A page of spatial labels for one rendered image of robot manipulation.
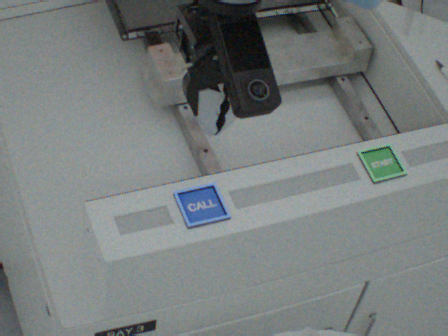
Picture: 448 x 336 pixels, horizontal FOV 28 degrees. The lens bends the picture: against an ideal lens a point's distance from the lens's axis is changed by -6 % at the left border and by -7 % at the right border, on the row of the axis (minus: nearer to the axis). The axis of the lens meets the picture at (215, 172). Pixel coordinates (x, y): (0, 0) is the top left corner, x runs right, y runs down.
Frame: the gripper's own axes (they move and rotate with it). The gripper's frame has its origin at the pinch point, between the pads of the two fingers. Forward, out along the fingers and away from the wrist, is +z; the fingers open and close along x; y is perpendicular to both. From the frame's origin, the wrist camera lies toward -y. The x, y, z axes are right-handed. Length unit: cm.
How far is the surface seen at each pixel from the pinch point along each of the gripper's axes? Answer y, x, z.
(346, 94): 23.4, -34.1, 25.7
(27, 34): 53, 12, 29
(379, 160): 1.3, -25.8, 14.2
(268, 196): 0.3, -8.9, 15.0
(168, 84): 27.5, -5.2, 20.7
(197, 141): 19.8, -7.5, 25.6
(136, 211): 2.3, 7.9, 14.7
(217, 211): -0.7, -1.5, 14.2
